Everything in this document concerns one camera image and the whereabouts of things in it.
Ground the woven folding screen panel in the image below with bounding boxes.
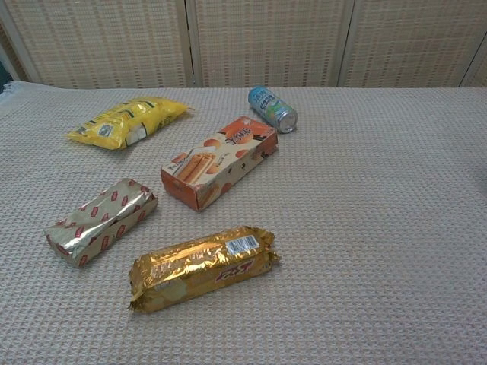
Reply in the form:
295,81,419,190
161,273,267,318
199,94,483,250
337,0,487,88
459,47,487,88
185,0,357,89
0,0,196,90

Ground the blue drink can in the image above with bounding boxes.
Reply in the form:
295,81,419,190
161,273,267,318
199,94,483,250
248,85,298,134

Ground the silver red-printed foil packet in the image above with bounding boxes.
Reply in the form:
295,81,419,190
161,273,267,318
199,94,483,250
43,178,160,268

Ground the orange wafer roll box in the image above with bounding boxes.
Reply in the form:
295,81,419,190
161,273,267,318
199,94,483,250
160,116,279,213

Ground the gold foil biscuit packet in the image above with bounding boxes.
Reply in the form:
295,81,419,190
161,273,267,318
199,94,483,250
127,225,282,314

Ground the white waffle-weave tablecloth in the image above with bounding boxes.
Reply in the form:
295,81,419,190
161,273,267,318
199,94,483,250
0,81,487,365

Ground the yellow snack bag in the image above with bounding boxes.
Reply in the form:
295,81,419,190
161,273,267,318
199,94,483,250
64,96,196,151

